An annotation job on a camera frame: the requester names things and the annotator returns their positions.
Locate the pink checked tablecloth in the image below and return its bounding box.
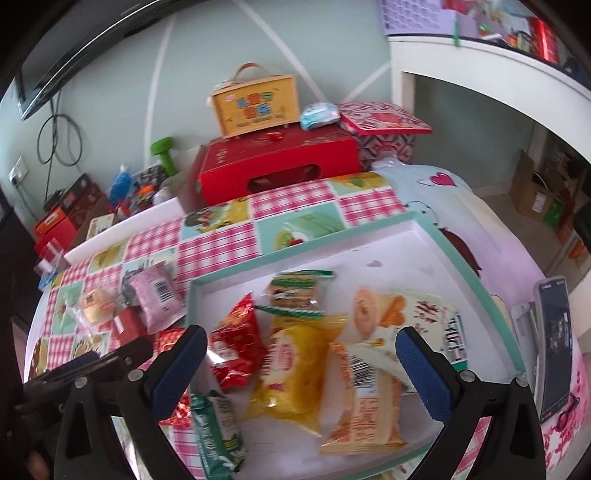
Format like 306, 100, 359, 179
23, 173, 462, 480

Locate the green dumbbell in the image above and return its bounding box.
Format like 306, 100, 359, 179
149, 137, 178, 177

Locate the yellow snack packet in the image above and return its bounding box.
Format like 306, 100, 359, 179
245, 314, 349, 437

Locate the green striped cookie packet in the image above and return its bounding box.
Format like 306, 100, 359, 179
256, 270, 335, 319

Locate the red and white box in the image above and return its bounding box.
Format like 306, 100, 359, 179
34, 235, 70, 273

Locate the red patterned lidded box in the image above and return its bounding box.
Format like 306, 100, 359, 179
337, 100, 434, 164

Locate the white desk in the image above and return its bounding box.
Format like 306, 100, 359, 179
388, 34, 591, 208

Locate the black flat television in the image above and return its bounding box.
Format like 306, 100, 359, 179
16, 0, 218, 121

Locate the small red boxy snack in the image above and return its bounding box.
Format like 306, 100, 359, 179
113, 307, 148, 347

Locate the white phone stand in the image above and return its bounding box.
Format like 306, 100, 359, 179
510, 302, 541, 374

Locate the white wall socket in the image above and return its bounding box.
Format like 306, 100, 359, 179
8, 157, 29, 185

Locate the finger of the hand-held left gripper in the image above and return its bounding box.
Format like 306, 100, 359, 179
85, 337, 154, 381
28, 352, 101, 384

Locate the brown cardboard box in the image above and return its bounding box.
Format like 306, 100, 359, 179
510, 150, 561, 217

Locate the black cabinet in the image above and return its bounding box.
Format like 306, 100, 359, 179
0, 198, 35, 324

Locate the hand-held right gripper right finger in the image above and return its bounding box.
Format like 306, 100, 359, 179
394, 325, 548, 480

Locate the beige barcode snack packet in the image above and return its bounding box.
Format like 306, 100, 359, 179
318, 342, 409, 457

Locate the large red gift box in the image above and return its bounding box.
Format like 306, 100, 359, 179
196, 127, 362, 206

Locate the smartphone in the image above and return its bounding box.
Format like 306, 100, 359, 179
533, 276, 573, 421

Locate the clear wrapped round bun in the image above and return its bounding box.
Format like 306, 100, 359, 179
76, 288, 123, 330

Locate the green snack packet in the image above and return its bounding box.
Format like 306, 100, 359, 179
190, 390, 245, 480

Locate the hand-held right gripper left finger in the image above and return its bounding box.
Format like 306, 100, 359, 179
53, 324, 208, 480

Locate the tan box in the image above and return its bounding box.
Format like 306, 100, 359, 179
85, 215, 116, 241

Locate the blue bottle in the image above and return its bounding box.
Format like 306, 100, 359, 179
108, 164, 134, 206

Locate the red foil snack packet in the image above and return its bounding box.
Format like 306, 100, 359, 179
152, 328, 195, 428

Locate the black looped cable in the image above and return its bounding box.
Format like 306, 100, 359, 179
37, 88, 84, 204

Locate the lilac plastic basket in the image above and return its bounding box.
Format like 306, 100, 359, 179
381, 0, 458, 35

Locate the dark patterned bag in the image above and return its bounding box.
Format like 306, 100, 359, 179
131, 166, 169, 208

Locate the large white orange snack packet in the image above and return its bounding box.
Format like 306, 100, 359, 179
353, 286, 462, 395

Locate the dark brown box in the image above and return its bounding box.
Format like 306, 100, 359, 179
58, 173, 105, 215

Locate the white cartoon print cloth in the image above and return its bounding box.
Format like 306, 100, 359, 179
374, 157, 591, 480

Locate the white tray with teal rim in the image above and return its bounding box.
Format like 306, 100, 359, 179
185, 212, 527, 480

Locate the white board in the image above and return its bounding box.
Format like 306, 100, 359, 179
65, 196, 195, 264

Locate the pink snack packet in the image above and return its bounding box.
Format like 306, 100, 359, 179
122, 261, 185, 333

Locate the person's left hand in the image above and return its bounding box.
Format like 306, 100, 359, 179
23, 450, 52, 480

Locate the light blue tissue pack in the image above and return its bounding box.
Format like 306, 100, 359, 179
300, 102, 341, 131

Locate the yellow tin box with handle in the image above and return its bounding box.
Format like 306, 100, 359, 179
210, 62, 298, 138

